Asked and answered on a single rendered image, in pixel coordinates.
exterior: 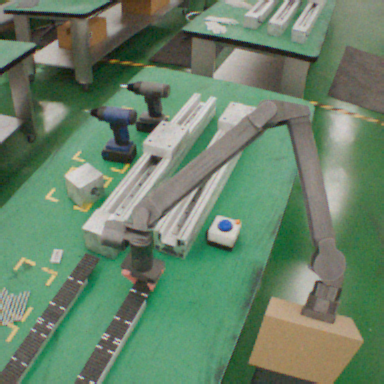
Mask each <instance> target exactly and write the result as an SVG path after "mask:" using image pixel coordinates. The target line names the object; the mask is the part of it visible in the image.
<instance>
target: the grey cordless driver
mask: <svg viewBox="0 0 384 384"><path fill-rule="evenodd" d="M121 87H123V88H124V87H127V90H128V91H130V92H134V94H135V95H141V96H144V100H145V103H147V106H148V111H144V112H143V114H141V115H140V116H139V118H138V119H137V121H136V123H135V127H136V129H137V131H142V132H147V133H152V132H153V131H154V130H155V129H156V127H157V126H158V125H159V124H160V123H162V121H164V122H168V118H167V117H166V116H165V114H164V113H162V111H163V106H162V101H161V98H164V97H165V98H166V99H167V98H168V96H169V93H170V85H166V84H163V83H157V82H151V81H148V82H145V81H144V82H142V81H136V82H135V83H128V84H127V86H121Z"/></svg>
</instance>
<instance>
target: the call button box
mask: <svg viewBox="0 0 384 384"><path fill-rule="evenodd" d="M223 219H227V220H230V221H231V222H232V224H233V226H232V229H231V230H228V231H224V230H221V229H220V228H219V222H220V221H221V220H223ZM240 228H241V222H240V224H239V225H236V224H235V220H233V219H230V218H227V217H224V216H220V215H217V216H216V217H215V219H214V221H213V223H212V225H211V227H210V229H209V230H207V232H206V235H207V236H208V237H207V245H210V246H213V247H216V248H219V249H222V250H225V251H228V252H232V250H233V248H234V245H235V243H236V241H237V239H238V236H239V233H240Z"/></svg>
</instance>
